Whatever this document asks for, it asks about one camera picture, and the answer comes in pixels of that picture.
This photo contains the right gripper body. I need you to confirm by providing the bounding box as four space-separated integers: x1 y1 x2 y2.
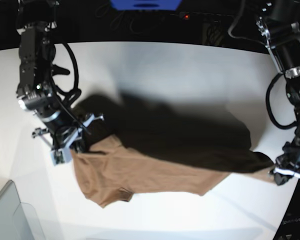
31 113 105 153

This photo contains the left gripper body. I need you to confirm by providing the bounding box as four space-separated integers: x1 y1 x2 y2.
270 154 300 186

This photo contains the brown t-shirt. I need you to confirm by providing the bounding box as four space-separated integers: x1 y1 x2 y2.
72 94 274 208

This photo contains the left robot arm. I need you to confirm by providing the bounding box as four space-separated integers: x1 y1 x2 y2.
227 0 300 186

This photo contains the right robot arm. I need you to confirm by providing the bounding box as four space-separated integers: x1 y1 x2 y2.
16 0 90 152

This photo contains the grey plastic bin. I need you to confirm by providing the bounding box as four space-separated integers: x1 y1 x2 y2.
0 180 46 240

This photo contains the blue box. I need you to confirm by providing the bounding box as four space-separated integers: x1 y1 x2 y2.
110 0 182 11

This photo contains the black power strip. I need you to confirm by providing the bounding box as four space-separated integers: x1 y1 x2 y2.
177 11 234 23

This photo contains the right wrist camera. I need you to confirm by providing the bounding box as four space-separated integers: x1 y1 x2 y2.
50 147 73 166

